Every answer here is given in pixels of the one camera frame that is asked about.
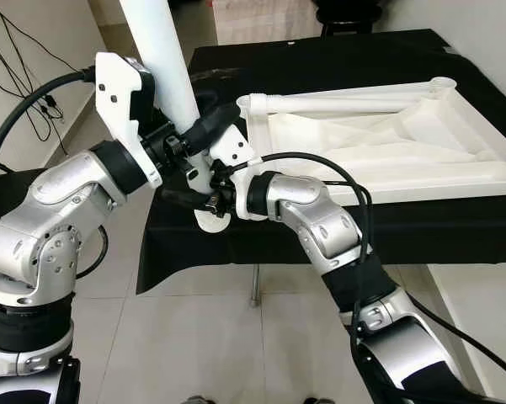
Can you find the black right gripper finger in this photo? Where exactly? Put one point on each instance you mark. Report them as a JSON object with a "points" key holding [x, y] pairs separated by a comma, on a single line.
{"points": [[185, 198]]}

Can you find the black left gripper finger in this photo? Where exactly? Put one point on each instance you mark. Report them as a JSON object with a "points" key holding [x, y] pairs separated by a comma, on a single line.
{"points": [[215, 126]]}

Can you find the white plastic table leg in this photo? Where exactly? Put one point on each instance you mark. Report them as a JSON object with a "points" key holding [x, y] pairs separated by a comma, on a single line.
{"points": [[337, 103], [164, 67]]}

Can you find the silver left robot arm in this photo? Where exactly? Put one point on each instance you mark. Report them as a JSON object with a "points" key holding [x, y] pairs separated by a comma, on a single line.
{"points": [[42, 236]]}

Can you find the black tablecloth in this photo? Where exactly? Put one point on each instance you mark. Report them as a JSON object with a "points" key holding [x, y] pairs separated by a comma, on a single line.
{"points": [[320, 236]]}

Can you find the white cloth covered bench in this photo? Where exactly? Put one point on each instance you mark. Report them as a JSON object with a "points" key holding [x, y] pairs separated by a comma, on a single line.
{"points": [[261, 21]]}

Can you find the black round stool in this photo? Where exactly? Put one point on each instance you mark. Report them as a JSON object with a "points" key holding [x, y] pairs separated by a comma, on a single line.
{"points": [[345, 17]]}

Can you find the white plastic table top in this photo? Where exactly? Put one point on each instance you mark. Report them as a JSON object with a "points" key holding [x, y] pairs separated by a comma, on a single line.
{"points": [[404, 160]]}

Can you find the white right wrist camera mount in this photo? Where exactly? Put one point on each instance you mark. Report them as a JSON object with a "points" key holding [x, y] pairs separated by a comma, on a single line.
{"points": [[236, 147]]}

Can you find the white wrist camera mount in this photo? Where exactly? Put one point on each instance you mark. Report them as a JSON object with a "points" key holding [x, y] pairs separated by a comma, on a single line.
{"points": [[236, 147], [118, 93]]}

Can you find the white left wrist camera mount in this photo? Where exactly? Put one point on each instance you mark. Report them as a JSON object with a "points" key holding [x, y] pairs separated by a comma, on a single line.
{"points": [[118, 93]]}

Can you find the metal folding table frame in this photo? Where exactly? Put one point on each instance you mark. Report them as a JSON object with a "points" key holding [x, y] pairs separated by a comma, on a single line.
{"points": [[254, 286]]}

